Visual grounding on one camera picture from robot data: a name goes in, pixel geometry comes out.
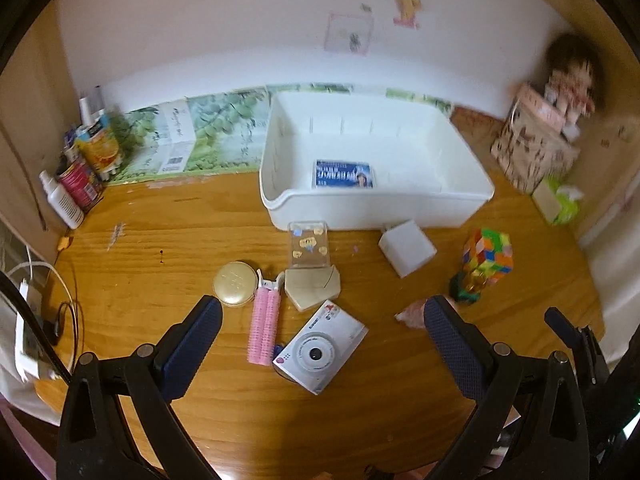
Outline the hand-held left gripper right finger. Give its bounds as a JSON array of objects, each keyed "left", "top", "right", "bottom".
[{"left": 423, "top": 295, "right": 591, "bottom": 480}]

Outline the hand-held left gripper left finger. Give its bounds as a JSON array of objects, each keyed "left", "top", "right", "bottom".
[{"left": 56, "top": 294, "right": 224, "bottom": 480}]

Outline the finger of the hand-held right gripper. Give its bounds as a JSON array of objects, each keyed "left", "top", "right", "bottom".
[{"left": 544, "top": 307, "right": 583, "bottom": 356}]

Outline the green yellow puzzle toy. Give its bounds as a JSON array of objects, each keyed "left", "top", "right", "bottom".
[{"left": 448, "top": 267, "right": 488, "bottom": 306}]

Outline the pink hair roller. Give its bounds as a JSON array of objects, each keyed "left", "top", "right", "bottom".
[{"left": 247, "top": 269, "right": 283, "bottom": 365}]

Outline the white plug charger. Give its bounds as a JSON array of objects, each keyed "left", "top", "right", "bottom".
[{"left": 377, "top": 219, "right": 437, "bottom": 279}]

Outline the white instant camera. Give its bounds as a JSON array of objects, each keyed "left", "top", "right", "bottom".
[{"left": 272, "top": 300, "right": 369, "bottom": 395}]

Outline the white plastic storage bin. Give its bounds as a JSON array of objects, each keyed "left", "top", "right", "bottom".
[{"left": 259, "top": 91, "right": 496, "bottom": 232}]

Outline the round gold compact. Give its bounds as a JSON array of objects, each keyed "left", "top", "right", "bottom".
[{"left": 213, "top": 261, "right": 259, "bottom": 308}]

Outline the colourful puzzle cube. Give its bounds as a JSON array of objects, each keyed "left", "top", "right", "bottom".
[{"left": 461, "top": 228, "right": 516, "bottom": 286}]

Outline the beige hexagonal box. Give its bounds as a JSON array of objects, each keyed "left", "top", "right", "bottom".
[{"left": 283, "top": 265, "right": 342, "bottom": 312}]

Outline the green tissue pack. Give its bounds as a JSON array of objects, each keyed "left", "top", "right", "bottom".
[{"left": 531, "top": 176, "right": 585, "bottom": 226}]

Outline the clear box with stickers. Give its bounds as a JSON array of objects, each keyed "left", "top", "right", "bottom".
[{"left": 287, "top": 220, "right": 333, "bottom": 271}]

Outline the white power strip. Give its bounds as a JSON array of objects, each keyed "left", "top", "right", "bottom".
[{"left": 14, "top": 280, "right": 58, "bottom": 381}]

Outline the white spray bottle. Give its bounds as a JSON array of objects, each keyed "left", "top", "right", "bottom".
[{"left": 39, "top": 170, "right": 85, "bottom": 230}]

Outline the red can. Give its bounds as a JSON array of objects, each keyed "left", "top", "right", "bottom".
[{"left": 56, "top": 157, "right": 103, "bottom": 211}]

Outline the blue photo card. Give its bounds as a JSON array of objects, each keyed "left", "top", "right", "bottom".
[{"left": 314, "top": 160, "right": 377, "bottom": 189}]

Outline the white carton box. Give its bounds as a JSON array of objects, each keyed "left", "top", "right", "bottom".
[{"left": 155, "top": 101, "right": 198, "bottom": 173}]

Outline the brown-haired doll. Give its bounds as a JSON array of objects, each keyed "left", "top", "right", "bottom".
[{"left": 542, "top": 32, "right": 603, "bottom": 128}]

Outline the thin black cable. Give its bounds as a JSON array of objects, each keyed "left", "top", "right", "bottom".
[{"left": 42, "top": 300, "right": 86, "bottom": 356}]

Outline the black braided cable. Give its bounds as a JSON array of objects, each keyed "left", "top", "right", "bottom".
[{"left": 0, "top": 270, "right": 73, "bottom": 386}]

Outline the pink patterned drawstring bag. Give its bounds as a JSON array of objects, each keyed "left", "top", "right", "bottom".
[{"left": 490, "top": 84, "right": 581, "bottom": 195}]

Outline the pink framed wall sticker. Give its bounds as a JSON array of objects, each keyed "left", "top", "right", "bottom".
[{"left": 325, "top": 12, "right": 375, "bottom": 55}]

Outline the yellow cartoon wall sticker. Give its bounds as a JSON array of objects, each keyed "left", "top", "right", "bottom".
[{"left": 393, "top": 0, "right": 422, "bottom": 28}]

